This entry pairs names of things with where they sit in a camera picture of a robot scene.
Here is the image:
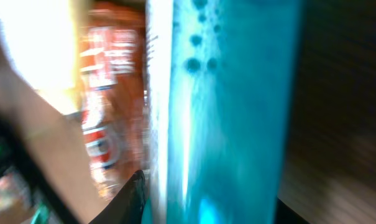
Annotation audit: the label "teal mouthwash bottle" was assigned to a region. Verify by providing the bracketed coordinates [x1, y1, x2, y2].
[146, 0, 304, 223]

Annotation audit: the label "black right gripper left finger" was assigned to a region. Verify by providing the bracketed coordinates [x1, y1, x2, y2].
[89, 170, 146, 224]

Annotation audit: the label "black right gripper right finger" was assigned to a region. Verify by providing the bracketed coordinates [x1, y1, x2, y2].
[274, 198, 309, 224]

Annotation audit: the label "red orange candy bar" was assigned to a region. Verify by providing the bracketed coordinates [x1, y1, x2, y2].
[80, 1, 147, 200]

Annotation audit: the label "cream snack bag blue edges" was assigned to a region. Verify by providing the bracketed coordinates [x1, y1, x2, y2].
[0, 0, 89, 115]

